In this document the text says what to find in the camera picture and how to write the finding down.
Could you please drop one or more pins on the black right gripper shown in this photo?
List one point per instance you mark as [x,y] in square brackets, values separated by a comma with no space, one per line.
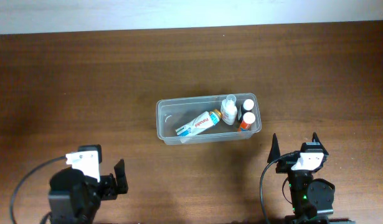
[284,167]

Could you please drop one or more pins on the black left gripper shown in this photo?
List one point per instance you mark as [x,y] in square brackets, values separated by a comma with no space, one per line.
[109,185]

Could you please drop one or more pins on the orange glue stick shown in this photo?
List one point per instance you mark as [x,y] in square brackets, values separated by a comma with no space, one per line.
[247,120]

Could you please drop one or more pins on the dark bottle white cap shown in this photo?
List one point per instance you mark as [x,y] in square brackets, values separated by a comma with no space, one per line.
[245,107]

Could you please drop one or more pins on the white pump bottle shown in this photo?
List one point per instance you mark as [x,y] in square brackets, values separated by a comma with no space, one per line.
[228,109]

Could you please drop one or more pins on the gold lid small jar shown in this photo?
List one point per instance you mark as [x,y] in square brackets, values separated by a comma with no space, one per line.
[215,116]

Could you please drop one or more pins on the white Panadol box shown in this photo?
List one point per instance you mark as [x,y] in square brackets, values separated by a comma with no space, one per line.
[196,126]

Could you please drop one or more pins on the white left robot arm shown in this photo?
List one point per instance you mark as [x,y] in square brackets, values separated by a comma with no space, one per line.
[75,197]

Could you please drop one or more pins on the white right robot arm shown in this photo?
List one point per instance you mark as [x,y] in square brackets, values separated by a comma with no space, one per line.
[311,199]

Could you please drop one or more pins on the clear plastic container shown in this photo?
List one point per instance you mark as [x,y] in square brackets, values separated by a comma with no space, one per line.
[173,113]

